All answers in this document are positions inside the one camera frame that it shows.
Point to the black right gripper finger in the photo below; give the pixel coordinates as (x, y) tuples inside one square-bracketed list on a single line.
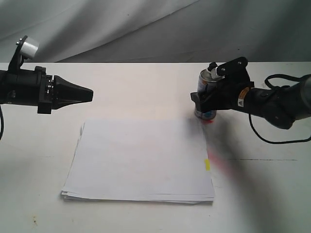
[(196, 98)]

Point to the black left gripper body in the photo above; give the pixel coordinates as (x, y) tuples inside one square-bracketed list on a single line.
[(45, 91)]

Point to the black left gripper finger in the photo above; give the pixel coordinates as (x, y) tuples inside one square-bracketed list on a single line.
[(66, 93)]

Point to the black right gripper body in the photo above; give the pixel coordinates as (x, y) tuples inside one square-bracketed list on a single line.
[(230, 93)]

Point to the silver spray can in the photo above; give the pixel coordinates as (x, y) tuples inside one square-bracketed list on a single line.
[(207, 82)]

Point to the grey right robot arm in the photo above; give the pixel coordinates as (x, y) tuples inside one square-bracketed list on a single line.
[(286, 100)]

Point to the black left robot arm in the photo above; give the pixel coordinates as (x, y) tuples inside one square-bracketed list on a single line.
[(36, 88)]

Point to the white backdrop cloth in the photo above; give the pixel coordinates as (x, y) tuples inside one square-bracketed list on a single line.
[(158, 31)]

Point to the white paper stack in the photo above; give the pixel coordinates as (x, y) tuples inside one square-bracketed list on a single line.
[(141, 160)]

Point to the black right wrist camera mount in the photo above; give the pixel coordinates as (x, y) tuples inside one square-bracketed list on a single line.
[(229, 68)]

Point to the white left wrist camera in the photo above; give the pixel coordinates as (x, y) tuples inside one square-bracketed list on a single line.
[(26, 49)]

